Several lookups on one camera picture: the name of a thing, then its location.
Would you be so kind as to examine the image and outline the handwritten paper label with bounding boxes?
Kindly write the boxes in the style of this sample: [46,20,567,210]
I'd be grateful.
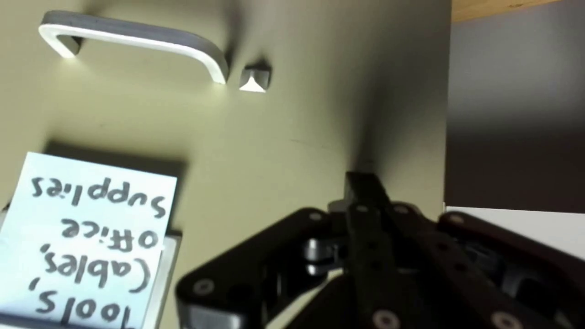
[0,152,179,329]

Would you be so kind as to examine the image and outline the silver drawer handle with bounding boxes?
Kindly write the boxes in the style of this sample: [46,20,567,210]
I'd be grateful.
[37,9,231,86]

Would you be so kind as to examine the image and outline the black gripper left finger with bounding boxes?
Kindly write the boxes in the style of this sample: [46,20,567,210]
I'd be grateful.
[174,170,391,329]

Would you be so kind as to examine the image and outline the beige cabinet drawer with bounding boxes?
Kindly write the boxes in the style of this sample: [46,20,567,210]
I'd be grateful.
[0,0,454,329]

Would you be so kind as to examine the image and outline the silver drawer lock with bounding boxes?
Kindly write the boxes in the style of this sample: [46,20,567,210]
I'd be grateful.
[238,61,274,95]

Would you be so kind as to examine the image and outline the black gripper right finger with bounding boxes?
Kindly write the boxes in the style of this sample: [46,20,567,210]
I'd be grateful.
[364,172,585,329]

